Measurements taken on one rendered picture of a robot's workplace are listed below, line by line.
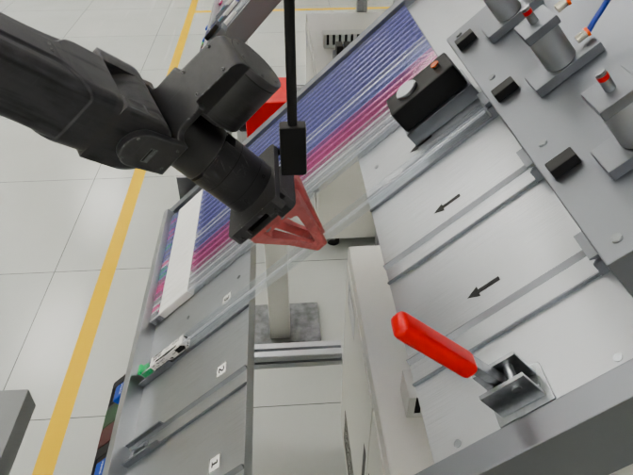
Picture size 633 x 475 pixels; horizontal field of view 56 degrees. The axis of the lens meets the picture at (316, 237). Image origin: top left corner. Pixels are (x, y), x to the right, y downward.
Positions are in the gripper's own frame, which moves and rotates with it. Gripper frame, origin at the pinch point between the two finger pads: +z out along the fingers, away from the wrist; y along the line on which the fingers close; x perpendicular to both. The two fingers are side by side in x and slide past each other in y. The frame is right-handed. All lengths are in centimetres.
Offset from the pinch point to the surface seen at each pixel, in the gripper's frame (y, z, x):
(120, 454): -11.1, -1.3, 30.4
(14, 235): 131, -4, 139
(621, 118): -22.7, -7.7, -27.4
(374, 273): 29.3, 31.5, 13.2
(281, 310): 71, 55, 60
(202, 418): -12.6, 0.3, 17.8
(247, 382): -11.8, 0.6, 11.5
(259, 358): 38, 38, 50
